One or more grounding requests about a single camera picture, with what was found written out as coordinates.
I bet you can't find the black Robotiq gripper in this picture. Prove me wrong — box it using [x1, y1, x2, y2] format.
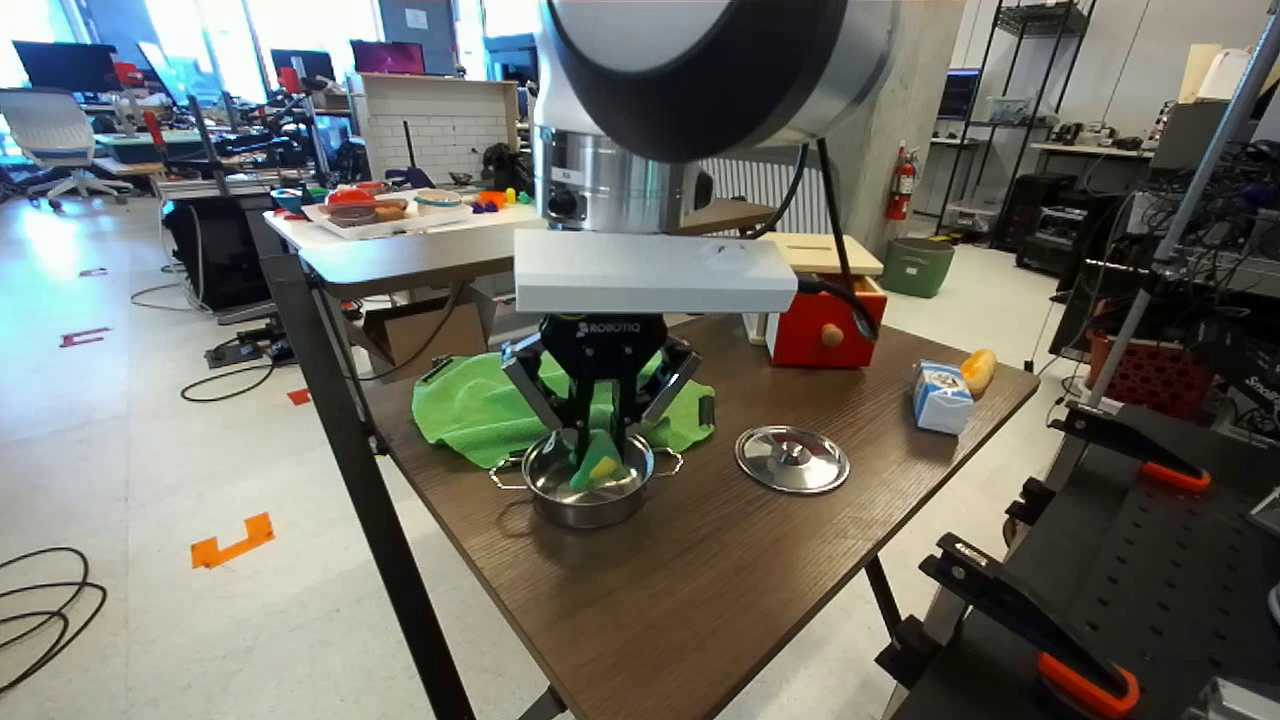
[496, 312, 705, 464]

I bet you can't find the green stuffed animal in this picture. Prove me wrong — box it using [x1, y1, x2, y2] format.
[559, 418, 649, 492]

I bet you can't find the small steel pot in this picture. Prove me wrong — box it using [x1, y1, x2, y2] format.
[487, 426, 690, 537]

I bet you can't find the steel pot lid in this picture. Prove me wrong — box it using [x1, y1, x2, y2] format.
[734, 420, 855, 502]

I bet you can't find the green cloth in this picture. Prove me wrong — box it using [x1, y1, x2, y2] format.
[406, 344, 719, 478]

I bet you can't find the cardboard box under table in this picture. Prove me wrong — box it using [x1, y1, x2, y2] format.
[356, 291, 493, 382]

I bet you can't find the red wooden drawer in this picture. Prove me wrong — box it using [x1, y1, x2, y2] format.
[766, 271, 891, 375]

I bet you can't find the black metal table leg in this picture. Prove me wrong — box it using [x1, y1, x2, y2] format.
[239, 196, 480, 720]

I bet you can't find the white table with toys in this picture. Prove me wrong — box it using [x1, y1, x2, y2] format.
[264, 178, 542, 249]

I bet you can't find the white grid divider panel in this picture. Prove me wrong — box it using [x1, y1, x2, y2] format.
[359, 69, 526, 190]

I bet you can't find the green plastic bin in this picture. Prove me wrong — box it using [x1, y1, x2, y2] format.
[875, 229, 962, 303]

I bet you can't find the blue white milk carton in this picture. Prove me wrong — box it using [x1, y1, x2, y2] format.
[907, 357, 981, 440]

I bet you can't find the red fire extinguisher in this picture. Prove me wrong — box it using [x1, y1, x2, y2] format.
[886, 140, 924, 229]

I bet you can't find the yellow toy bread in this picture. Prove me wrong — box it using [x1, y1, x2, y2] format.
[957, 344, 1002, 400]

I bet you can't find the dark computer monitor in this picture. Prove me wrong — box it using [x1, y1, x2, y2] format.
[8, 38, 126, 97]
[270, 43, 339, 102]
[347, 38, 431, 80]

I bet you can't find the orange floor marker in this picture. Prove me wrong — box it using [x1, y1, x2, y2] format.
[189, 510, 282, 575]

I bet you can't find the black orange bar clamp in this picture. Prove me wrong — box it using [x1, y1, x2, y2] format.
[1050, 396, 1219, 502]
[916, 528, 1148, 720]

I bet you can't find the black metal shelf rack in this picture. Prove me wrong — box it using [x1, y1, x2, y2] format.
[935, 0, 1111, 249]

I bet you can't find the red perforated crate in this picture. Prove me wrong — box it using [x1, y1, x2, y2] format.
[1087, 330, 1219, 426]

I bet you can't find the white swivel chair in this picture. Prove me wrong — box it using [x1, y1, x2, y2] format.
[0, 86, 140, 212]

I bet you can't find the black perforated mounting board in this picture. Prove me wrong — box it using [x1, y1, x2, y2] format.
[888, 420, 1280, 720]

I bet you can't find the silver metal pole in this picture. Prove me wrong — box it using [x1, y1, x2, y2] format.
[1085, 10, 1280, 407]

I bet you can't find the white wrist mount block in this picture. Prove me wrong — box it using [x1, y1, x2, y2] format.
[513, 226, 803, 322]

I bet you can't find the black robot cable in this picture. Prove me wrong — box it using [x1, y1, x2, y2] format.
[797, 138, 888, 344]

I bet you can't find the coiled black floor cable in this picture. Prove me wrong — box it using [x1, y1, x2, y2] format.
[0, 542, 116, 700]

